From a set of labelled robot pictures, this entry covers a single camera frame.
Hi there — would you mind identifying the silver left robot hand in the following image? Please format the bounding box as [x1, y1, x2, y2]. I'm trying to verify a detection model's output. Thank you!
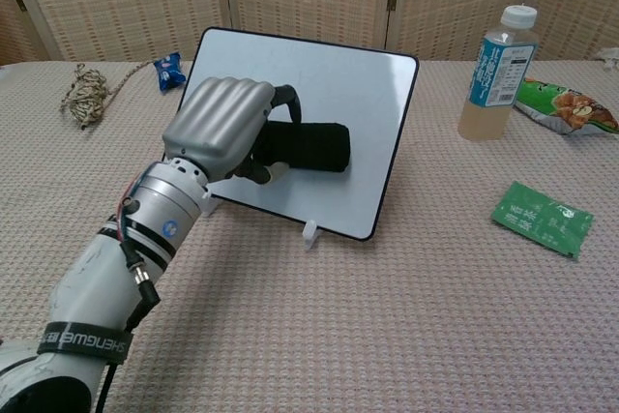
[161, 76, 306, 187]

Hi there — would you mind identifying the black board eraser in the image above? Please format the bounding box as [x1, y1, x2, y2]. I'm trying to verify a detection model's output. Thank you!
[254, 119, 350, 174]

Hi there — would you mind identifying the white board with black frame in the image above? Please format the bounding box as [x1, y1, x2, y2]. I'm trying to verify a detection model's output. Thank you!
[176, 26, 421, 242]

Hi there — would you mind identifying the blue cookie packet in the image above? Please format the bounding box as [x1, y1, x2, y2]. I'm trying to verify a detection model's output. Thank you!
[153, 51, 187, 92]

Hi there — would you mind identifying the beige waffle tablecloth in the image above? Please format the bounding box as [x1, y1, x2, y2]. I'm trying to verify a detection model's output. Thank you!
[0, 59, 619, 413]

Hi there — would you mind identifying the clear drink bottle white cap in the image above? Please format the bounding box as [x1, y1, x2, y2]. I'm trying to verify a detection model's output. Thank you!
[457, 3, 540, 143]

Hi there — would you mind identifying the green tea sachet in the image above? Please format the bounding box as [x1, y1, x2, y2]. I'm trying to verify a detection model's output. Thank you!
[490, 180, 596, 261]

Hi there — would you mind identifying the green snack bag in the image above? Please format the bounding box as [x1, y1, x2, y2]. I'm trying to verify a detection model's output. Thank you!
[514, 76, 619, 137]

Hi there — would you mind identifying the crumpled white wrapper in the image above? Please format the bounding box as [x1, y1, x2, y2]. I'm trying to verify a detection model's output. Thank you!
[597, 46, 619, 71]

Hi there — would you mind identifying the coiled twine rope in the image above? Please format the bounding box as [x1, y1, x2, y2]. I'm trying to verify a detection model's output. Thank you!
[59, 60, 155, 131]

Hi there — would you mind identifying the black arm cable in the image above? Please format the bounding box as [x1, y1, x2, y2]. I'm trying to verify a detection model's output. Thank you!
[94, 183, 162, 413]

